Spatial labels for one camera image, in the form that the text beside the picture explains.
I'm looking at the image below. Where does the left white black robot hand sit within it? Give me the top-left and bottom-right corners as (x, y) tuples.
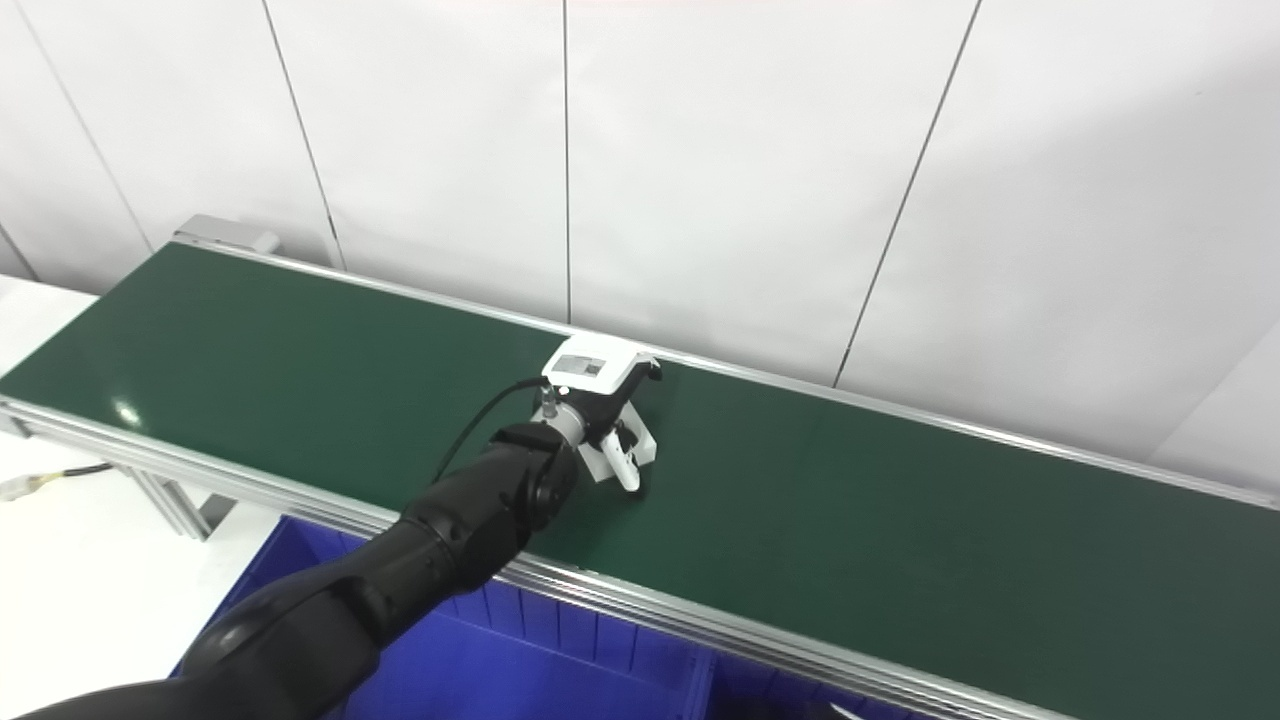
(541, 335), (663, 494)

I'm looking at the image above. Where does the white square part with hole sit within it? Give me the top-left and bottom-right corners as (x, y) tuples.
(575, 418), (659, 492)

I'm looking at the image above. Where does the blue plastic bin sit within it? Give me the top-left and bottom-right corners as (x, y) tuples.
(700, 648), (946, 720)
(170, 514), (717, 720)

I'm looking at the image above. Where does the aluminium conveyor support leg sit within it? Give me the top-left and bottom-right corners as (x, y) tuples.
(112, 464), (239, 542)

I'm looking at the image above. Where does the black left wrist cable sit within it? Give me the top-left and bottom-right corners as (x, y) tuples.
(431, 377), (553, 487)

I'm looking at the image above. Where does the black cable with white connector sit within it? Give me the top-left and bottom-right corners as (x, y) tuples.
(0, 462), (117, 504)

